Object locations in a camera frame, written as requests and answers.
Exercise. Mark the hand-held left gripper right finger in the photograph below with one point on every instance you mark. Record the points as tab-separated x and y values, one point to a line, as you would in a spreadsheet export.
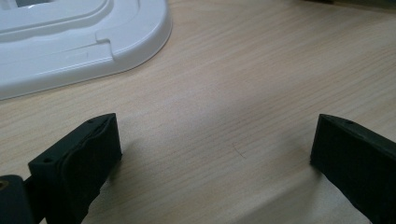
358	165

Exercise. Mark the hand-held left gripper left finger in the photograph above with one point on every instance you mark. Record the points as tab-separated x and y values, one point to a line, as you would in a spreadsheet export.
77	168

